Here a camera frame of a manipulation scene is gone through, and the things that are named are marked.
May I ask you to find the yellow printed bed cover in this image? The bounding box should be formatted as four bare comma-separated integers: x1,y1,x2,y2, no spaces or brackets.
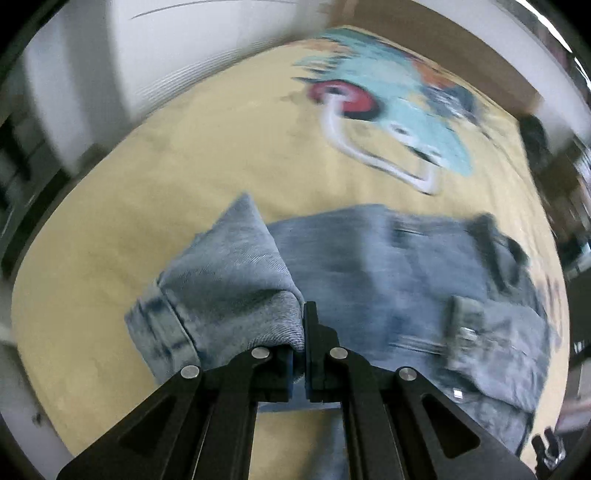
10,25,571,467

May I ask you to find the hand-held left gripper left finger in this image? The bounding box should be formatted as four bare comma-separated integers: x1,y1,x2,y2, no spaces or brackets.
55,346,295,480

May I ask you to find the white wardrobe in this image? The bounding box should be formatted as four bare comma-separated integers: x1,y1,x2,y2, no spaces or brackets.
23,0,333,121

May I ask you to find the blue denim jacket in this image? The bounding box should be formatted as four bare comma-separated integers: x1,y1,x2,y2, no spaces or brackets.
124,193,555,480

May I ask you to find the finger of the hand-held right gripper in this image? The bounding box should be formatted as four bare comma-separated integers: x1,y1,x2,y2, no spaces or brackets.
531,428,566,476

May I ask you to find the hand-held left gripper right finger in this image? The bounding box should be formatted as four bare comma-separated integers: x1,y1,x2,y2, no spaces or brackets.
302,301,536,480

